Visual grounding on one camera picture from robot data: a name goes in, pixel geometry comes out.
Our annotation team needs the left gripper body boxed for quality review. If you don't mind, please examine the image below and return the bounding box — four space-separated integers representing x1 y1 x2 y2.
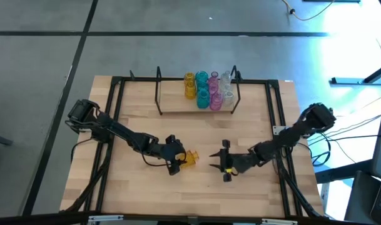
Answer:
160 134 186 176

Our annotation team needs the black aluminium rig frame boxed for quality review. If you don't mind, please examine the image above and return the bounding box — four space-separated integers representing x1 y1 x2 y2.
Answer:
61 70 326 219

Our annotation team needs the grey desk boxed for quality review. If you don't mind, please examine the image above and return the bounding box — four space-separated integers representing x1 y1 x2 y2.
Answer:
344 170 381 224

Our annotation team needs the wooden shelf with black frame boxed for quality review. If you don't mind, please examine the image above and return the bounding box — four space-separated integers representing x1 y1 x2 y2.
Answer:
155 64 243 115

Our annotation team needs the black power cable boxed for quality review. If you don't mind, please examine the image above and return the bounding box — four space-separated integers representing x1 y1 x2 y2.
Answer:
308 126 381 167

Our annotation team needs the silver aluminium bracket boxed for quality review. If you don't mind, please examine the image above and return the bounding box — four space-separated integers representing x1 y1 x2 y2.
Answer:
261 218 299 225
88 214 124 224

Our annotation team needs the long yellow cable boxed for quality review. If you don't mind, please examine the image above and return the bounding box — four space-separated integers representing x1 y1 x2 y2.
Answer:
282 0 337 22

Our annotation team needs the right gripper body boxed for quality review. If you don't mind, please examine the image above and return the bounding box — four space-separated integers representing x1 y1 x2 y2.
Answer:
220 139 260 183

